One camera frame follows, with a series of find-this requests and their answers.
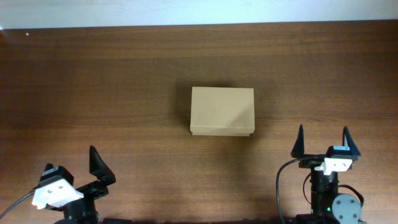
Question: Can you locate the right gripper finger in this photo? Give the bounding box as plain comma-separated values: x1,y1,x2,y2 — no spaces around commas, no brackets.
326,126,361,161
290,124,305,158

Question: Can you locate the cardboard box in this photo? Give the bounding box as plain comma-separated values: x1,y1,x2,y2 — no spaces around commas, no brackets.
190,86,255,136

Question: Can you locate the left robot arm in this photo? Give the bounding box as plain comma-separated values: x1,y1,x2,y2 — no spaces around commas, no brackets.
32,146,116,223

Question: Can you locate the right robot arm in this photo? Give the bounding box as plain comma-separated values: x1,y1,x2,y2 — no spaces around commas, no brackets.
290,126,364,223

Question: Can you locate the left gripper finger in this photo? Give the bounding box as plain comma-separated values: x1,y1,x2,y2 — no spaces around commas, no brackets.
89,146,116,184
39,163,74,187

